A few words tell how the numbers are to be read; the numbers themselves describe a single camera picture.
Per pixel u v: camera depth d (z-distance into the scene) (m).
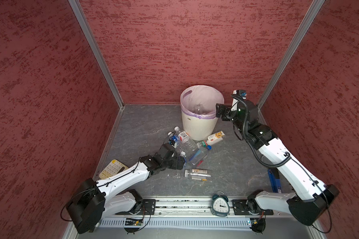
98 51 0.88
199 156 0.92
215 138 0.95
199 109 1.01
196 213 0.74
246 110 0.48
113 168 0.85
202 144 0.94
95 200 0.40
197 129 0.87
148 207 0.74
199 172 0.81
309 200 0.39
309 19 0.75
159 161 0.62
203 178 0.81
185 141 0.96
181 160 0.74
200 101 1.00
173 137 0.95
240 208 0.74
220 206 0.72
